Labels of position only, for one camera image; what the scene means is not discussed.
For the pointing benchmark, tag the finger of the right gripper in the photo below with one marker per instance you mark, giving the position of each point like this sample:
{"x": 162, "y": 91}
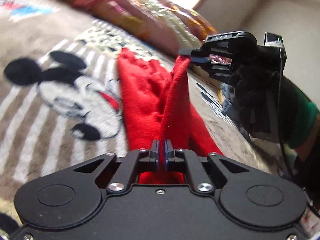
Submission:
{"x": 190, "y": 52}
{"x": 201, "y": 61}

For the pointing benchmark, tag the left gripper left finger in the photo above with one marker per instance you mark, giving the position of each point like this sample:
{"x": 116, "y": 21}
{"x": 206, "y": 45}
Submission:
{"x": 68, "y": 197}

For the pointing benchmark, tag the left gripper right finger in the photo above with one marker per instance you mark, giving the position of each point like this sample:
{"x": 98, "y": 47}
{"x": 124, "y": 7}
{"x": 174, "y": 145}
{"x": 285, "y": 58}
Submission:
{"x": 248, "y": 195}

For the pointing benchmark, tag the red knit sweater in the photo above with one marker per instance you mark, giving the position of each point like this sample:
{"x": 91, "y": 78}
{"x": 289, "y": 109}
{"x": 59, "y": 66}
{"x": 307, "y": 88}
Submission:
{"x": 156, "y": 105}

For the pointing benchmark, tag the black gloved right hand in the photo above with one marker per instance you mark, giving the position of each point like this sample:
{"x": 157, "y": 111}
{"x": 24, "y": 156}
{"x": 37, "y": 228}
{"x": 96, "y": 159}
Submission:
{"x": 251, "y": 86}

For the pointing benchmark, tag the floral quilted comforter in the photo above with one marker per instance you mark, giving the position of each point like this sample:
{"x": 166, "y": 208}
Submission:
{"x": 160, "y": 23}

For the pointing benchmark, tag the Mickey Mouse fleece blanket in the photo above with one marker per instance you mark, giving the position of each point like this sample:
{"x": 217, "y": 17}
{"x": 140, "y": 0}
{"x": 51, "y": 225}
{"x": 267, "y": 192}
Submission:
{"x": 69, "y": 108}

